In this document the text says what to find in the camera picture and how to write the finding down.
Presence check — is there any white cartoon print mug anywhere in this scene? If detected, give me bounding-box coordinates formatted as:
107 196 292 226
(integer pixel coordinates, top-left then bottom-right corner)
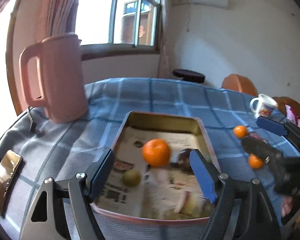
249 94 278 118

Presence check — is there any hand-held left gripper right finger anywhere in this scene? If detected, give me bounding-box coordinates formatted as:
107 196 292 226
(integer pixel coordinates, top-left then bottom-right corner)
189 149 282 240

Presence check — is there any blue checked tablecloth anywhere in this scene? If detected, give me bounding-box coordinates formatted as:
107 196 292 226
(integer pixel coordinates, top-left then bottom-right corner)
0 77 300 240

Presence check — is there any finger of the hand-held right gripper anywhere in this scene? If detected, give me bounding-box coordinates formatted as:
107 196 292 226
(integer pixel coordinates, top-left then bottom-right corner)
241 136 283 167
256 117 300 153

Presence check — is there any sliding glass window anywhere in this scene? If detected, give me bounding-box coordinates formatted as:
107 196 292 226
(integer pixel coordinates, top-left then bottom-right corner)
74 0 163 60

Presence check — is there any pale sheer curtain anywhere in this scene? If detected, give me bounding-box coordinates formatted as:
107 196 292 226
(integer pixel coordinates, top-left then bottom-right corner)
157 0 178 78

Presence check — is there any pink floral cushion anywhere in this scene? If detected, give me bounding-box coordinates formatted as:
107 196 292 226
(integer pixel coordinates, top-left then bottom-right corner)
285 104 300 133

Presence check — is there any medium mandarin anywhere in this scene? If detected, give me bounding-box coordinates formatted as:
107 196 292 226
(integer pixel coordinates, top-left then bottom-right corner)
248 154 264 170

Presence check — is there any black kettle power cord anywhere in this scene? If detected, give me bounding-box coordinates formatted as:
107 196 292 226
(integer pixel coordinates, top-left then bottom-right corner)
27 106 44 135

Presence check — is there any large mandarin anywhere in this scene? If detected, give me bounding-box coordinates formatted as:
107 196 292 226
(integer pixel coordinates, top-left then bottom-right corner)
142 139 171 167

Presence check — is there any printed paper leaflet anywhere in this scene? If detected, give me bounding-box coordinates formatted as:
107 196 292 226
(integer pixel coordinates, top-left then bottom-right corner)
100 126 213 218

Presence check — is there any white air conditioner pipe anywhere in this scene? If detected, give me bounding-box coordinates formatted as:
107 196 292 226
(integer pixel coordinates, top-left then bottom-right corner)
186 5 192 33

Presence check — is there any pink electric kettle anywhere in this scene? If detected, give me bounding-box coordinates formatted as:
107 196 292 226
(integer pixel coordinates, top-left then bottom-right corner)
19 34 88 124

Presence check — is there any purple passion fruit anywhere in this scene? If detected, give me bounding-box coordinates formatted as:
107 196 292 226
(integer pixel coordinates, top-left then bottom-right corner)
179 149 194 163

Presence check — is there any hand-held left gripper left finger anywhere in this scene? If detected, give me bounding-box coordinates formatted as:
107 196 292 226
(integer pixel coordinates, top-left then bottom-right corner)
20 149 115 240

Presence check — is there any smartphone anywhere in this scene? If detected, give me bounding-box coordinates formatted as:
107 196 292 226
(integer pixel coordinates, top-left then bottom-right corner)
0 150 23 215

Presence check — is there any yellow longan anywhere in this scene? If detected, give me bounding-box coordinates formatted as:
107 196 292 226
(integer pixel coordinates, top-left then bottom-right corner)
122 170 142 187

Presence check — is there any person's right hand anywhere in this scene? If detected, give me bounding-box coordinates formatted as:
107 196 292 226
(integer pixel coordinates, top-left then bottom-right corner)
282 196 299 217

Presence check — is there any dark round stool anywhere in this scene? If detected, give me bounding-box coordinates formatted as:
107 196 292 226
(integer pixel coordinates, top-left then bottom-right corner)
172 69 205 83

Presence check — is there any small oval mandarin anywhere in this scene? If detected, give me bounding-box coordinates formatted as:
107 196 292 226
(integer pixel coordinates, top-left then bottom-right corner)
233 125 248 138

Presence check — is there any brown leather sofa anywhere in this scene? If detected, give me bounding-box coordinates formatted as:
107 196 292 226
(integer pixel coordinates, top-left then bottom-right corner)
272 96 300 120

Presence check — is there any pink curtain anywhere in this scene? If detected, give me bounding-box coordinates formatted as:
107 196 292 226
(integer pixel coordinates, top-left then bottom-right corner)
37 0 84 38

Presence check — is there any pink metal tin box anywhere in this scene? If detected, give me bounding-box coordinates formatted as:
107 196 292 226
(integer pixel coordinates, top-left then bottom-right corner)
90 111 222 240

